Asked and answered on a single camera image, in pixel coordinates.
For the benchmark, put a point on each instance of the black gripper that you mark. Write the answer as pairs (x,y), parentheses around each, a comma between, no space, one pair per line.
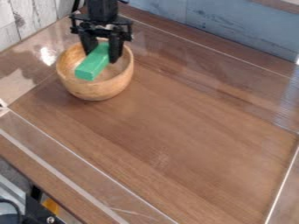
(90,29)

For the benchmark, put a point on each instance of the green rectangular block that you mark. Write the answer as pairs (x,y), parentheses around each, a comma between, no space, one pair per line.
(93,64)

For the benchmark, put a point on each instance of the brown wooden bowl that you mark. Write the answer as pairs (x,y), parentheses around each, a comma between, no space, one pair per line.
(110,81)

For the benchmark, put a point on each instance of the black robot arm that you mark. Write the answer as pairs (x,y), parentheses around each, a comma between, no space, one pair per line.
(102,10)

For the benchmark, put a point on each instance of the yellow label sticker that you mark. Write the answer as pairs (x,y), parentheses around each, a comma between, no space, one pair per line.
(52,206)

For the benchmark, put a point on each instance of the clear acrylic barrier wall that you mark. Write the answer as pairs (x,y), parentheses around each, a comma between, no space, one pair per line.
(193,147)

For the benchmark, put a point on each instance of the black metal mount with screw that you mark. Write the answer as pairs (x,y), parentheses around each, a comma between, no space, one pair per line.
(36,213)

